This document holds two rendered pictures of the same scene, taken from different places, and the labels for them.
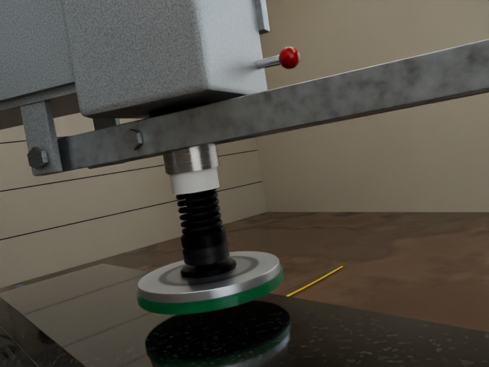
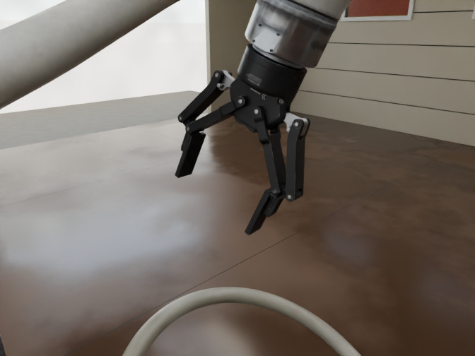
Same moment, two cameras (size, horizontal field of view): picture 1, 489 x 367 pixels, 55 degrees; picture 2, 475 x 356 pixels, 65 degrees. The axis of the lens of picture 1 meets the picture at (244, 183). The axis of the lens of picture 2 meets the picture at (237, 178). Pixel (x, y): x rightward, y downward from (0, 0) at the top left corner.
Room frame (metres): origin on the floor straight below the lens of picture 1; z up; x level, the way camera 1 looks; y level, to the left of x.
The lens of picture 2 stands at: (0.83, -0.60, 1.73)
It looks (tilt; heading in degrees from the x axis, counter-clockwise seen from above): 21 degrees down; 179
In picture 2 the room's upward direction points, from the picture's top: straight up
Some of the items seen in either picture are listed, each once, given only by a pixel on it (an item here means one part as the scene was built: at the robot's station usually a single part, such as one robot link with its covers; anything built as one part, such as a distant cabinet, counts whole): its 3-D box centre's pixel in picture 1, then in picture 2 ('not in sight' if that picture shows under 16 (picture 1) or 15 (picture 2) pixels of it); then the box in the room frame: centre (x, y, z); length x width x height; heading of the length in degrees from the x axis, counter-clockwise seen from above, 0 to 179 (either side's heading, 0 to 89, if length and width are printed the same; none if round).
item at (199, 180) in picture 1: (194, 178); not in sight; (0.70, 0.07, 1.02); 0.07 x 0.07 x 0.04
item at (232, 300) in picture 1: (209, 276); not in sight; (0.70, 0.07, 0.87); 0.22 x 0.22 x 0.04
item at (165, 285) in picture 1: (209, 273); not in sight; (0.70, 0.07, 0.87); 0.21 x 0.21 x 0.01
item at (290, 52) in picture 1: (275, 60); not in sight; (0.71, -0.07, 1.17); 0.08 x 0.03 x 0.03; 67
